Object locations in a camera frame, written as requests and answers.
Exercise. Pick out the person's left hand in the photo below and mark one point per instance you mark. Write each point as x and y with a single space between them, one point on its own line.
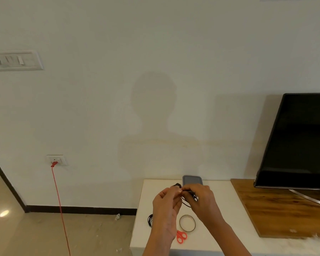
165 213

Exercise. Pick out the person's right hand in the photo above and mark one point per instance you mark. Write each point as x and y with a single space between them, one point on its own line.
205 203

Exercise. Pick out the person's left fingers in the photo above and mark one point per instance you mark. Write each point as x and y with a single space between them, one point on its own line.
172 194

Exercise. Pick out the person's right fingers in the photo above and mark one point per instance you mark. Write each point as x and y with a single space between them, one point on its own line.
193 190

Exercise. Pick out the person's right forearm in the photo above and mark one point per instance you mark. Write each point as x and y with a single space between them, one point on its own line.
226 241

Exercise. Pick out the person's left forearm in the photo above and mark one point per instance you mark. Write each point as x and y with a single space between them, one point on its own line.
160 243

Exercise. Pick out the grey phone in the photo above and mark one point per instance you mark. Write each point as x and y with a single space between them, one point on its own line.
192 180

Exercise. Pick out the red scissors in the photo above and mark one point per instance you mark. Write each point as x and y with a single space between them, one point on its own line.
180 237

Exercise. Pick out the small white floor scrap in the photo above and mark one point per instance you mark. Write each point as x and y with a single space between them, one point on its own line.
117 217

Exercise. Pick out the brown wooden board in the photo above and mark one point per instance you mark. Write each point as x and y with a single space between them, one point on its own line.
269 213

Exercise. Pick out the dark skirting board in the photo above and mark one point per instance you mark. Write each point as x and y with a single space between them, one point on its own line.
69 210

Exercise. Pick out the black flat television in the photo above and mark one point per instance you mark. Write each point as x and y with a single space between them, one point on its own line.
301 141

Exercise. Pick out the silver television stand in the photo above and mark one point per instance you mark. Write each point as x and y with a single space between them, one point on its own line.
313 197

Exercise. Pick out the white wall socket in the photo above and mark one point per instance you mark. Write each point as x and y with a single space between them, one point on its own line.
59 159

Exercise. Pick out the white switch panel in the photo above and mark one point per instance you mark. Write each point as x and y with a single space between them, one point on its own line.
14 60

